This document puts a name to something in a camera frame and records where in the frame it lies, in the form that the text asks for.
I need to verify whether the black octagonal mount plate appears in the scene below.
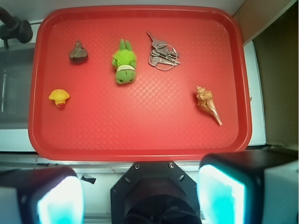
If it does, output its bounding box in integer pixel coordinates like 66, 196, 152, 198
110, 161, 202, 224

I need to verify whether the dark metal faucet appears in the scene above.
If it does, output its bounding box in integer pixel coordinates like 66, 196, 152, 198
0, 7, 33, 49

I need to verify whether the yellow rubber duck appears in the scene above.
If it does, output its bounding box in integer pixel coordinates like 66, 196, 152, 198
48, 89, 70, 108

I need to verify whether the silver key bunch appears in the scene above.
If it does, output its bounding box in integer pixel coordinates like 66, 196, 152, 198
147, 31, 181, 71

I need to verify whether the steel sink basin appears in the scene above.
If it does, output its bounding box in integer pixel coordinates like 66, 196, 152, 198
0, 44, 35, 129

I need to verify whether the black tape scrap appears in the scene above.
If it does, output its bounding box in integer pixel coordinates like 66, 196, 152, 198
80, 174, 97, 184

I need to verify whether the brown rock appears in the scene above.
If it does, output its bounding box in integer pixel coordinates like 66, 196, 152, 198
69, 41, 88, 64

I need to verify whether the green plush turtle toy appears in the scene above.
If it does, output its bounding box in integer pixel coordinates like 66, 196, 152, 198
112, 39, 137, 84

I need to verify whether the tan spiral seashell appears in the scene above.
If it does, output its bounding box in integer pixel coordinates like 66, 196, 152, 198
196, 86, 222, 126

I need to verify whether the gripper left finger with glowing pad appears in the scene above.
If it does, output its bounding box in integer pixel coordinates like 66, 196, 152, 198
0, 167, 85, 224

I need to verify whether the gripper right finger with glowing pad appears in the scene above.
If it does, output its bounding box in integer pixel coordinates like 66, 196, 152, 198
197, 150, 299, 224

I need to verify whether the red plastic tray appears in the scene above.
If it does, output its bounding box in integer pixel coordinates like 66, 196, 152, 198
28, 6, 252, 162

